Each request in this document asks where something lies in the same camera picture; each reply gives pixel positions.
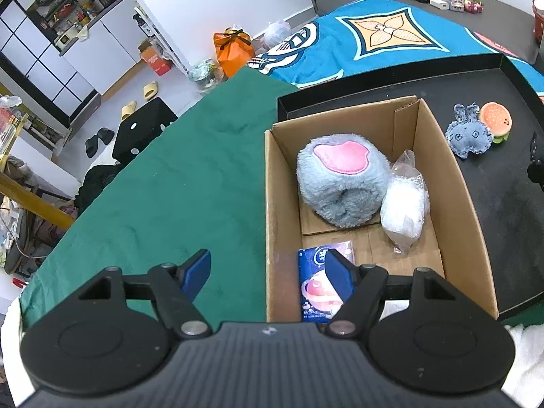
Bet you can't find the blue tissue pack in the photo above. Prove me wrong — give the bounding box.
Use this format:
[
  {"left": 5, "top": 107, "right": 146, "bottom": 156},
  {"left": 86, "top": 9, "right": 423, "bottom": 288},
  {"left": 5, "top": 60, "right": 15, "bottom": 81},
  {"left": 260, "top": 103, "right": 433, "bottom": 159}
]
[{"left": 298, "top": 241, "right": 354, "bottom": 324}]

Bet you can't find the orange burger plush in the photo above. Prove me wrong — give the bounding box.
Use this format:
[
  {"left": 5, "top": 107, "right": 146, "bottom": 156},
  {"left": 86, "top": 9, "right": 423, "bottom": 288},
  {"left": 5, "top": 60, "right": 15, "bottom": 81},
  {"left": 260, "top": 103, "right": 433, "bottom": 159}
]
[{"left": 478, "top": 102, "right": 513, "bottom": 144}]

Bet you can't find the blue denim rabbit plush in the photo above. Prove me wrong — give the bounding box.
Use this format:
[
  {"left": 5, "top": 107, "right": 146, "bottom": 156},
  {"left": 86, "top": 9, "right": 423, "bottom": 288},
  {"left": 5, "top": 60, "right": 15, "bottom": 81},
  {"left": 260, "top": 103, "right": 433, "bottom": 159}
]
[{"left": 444, "top": 103, "right": 493, "bottom": 159}]

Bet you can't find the white stuffing plastic bag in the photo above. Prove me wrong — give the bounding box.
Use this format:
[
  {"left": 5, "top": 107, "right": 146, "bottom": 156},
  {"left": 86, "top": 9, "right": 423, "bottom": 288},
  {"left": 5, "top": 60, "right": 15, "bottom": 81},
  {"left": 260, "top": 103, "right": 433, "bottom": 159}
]
[{"left": 380, "top": 149, "right": 430, "bottom": 254}]

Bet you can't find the grey pink fluffy plush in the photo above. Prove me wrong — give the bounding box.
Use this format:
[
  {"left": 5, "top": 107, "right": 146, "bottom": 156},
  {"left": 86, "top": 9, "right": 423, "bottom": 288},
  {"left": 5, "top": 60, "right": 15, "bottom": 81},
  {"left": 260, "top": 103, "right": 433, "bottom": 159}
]
[{"left": 296, "top": 134, "right": 391, "bottom": 228}]

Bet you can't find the brown cardboard box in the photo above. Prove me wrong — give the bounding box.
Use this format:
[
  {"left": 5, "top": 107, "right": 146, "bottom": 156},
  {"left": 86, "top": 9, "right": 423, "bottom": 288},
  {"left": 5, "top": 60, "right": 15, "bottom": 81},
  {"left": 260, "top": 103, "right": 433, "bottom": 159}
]
[{"left": 265, "top": 96, "right": 499, "bottom": 322}]

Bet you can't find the black shallow tray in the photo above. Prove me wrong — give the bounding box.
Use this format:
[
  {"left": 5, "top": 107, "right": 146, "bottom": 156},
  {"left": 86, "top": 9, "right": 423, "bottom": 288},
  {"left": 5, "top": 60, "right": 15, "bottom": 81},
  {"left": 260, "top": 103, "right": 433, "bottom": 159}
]
[{"left": 277, "top": 53, "right": 543, "bottom": 321}]

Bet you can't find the green blanket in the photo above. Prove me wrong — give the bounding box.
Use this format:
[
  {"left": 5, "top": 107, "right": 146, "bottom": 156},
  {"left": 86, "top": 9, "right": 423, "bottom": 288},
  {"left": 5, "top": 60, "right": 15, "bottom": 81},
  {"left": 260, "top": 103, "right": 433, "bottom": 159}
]
[{"left": 20, "top": 68, "right": 293, "bottom": 326}]

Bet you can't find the black clothes pile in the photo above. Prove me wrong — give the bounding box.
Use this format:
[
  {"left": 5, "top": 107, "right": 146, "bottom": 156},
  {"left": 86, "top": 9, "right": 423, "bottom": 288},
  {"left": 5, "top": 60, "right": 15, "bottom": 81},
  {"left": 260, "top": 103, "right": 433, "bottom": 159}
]
[{"left": 74, "top": 164, "right": 123, "bottom": 215}]

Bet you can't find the black dice stool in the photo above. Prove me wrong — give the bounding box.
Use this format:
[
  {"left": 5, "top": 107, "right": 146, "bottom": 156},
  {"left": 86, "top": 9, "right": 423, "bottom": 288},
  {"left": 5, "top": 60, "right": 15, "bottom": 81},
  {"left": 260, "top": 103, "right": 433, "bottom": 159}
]
[{"left": 113, "top": 98, "right": 178, "bottom": 166}]

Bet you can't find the right black slipper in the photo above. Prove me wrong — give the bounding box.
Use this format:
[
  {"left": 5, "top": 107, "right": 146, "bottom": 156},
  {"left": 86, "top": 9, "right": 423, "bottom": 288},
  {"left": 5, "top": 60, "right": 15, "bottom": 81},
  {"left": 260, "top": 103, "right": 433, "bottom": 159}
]
[{"left": 97, "top": 127, "right": 115, "bottom": 146}]

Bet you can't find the black slipper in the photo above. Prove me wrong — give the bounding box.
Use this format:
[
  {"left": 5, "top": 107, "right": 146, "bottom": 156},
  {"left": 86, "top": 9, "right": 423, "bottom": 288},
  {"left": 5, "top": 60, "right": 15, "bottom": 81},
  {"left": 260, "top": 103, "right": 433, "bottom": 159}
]
[
  {"left": 97, "top": 127, "right": 115, "bottom": 146},
  {"left": 85, "top": 135, "right": 99, "bottom": 158}
]

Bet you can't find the left black slipper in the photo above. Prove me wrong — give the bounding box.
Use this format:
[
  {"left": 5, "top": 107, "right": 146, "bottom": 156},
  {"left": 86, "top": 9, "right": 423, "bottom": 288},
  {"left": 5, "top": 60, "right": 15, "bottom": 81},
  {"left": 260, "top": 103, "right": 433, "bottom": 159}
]
[{"left": 85, "top": 135, "right": 99, "bottom": 158}]

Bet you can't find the red small toy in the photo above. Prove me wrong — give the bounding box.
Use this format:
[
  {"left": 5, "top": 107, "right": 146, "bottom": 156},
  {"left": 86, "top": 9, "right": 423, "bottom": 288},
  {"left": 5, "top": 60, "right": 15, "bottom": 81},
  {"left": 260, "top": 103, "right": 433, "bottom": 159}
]
[{"left": 464, "top": 0, "right": 483, "bottom": 14}]

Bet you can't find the left yellow slipper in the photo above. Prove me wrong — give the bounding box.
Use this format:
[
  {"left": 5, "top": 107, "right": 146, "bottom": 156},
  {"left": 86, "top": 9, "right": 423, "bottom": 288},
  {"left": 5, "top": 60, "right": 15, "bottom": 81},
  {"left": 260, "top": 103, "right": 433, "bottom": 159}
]
[{"left": 121, "top": 100, "right": 136, "bottom": 121}]

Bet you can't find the yellow slipper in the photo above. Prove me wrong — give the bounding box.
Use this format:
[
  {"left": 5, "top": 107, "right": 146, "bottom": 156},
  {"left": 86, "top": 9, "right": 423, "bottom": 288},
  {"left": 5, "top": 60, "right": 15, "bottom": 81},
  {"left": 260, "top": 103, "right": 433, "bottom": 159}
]
[
  {"left": 121, "top": 100, "right": 136, "bottom": 121},
  {"left": 143, "top": 81, "right": 158, "bottom": 101}
]

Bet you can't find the right yellow slipper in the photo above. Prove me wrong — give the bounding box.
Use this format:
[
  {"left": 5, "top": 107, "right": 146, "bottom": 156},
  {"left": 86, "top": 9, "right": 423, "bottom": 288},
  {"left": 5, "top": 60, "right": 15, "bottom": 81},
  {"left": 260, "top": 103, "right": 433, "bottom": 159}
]
[{"left": 143, "top": 81, "right": 158, "bottom": 101}]

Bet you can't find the white small box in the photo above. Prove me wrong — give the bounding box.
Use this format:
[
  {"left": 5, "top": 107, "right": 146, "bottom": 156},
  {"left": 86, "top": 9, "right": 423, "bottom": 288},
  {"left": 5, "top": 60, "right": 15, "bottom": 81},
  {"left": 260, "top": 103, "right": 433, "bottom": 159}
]
[{"left": 429, "top": 0, "right": 449, "bottom": 10}]

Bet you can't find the clear bag with items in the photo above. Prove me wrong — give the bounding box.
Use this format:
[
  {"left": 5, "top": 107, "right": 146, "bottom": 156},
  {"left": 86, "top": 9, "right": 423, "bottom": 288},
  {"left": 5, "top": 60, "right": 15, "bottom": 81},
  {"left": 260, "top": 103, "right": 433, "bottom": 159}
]
[{"left": 188, "top": 58, "right": 224, "bottom": 93}]

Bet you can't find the yellow leg table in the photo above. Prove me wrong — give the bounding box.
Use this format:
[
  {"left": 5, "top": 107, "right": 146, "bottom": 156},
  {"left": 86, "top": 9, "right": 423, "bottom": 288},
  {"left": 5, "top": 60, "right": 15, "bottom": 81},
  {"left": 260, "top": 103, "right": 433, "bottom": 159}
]
[{"left": 0, "top": 113, "right": 75, "bottom": 230}]

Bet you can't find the blue patterned blanket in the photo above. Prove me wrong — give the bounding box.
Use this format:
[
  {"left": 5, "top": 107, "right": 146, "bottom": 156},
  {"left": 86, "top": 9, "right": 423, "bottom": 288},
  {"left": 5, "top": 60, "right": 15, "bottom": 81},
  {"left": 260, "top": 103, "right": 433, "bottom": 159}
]
[{"left": 246, "top": 0, "right": 543, "bottom": 96}]

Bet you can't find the white fluffy towel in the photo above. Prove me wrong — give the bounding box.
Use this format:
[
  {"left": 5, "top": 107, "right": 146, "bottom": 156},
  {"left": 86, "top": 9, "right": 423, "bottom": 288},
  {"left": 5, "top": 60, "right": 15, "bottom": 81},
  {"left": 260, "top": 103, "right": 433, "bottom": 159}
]
[{"left": 501, "top": 324, "right": 544, "bottom": 408}]

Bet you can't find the orange cardboard box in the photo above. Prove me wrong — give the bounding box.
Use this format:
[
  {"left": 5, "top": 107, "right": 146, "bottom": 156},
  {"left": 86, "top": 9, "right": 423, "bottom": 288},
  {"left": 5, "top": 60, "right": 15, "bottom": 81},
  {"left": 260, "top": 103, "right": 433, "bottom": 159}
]
[{"left": 138, "top": 40, "right": 172, "bottom": 77}]

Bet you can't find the orange gift bag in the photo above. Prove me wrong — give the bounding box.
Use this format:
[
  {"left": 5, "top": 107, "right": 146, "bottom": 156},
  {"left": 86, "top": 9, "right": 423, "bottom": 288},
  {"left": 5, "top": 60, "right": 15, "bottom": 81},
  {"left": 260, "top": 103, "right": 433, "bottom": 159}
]
[{"left": 213, "top": 29, "right": 255, "bottom": 78}]

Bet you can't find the white kitchen cabinet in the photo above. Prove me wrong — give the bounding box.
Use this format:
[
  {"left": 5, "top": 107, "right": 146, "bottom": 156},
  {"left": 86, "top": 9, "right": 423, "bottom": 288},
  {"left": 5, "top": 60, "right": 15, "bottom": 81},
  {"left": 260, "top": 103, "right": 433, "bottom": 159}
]
[{"left": 61, "top": 0, "right": 147, "bottom": 95}]

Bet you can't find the black grid sliding door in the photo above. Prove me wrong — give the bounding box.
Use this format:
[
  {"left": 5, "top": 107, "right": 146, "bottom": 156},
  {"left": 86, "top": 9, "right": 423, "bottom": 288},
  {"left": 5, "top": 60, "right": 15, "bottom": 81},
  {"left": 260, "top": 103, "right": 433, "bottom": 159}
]
[{"left": 1, "top": 0, "right": 98, "bottom": 129}]

